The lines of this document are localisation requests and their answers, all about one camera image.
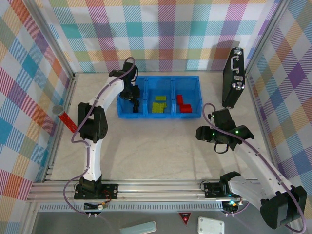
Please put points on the black briefcase with metal latches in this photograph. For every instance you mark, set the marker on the black briefcase with metal latches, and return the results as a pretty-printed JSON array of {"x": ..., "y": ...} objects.
[{"x": 232, "y": 83}]

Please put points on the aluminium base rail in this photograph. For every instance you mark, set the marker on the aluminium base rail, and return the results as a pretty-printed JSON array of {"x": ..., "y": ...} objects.
[{"x": 158, "y": 189}]

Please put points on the red tube with grey cap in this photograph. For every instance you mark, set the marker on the red tube with grey cap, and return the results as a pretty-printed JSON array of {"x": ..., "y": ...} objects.
[{"x": 67, "y": 119}]

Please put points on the blue three-compartment bin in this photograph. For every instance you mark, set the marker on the blue three-compartment bin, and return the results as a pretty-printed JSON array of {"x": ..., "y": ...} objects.
[{"x": 195, "y": 92}]

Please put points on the aluminium frame post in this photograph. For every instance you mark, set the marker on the aluminium frame post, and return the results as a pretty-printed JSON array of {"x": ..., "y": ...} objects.
[
  {"x": 52, "y": 39},
  {"x": 264, "y": 36}
]

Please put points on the pale blue flat bar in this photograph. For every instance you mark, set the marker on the pale blue flat bar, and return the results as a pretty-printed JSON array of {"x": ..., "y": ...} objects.
[{"x": 139, "y": 228}]

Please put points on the white square plate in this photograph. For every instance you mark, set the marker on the white square plate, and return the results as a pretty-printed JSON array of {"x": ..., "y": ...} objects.
[{"x": 210, "y": 225}]

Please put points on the red triangle warning label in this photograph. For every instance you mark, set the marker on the red triangle warning label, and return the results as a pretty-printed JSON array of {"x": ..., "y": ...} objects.
[{"x": 184, "y": 217}]

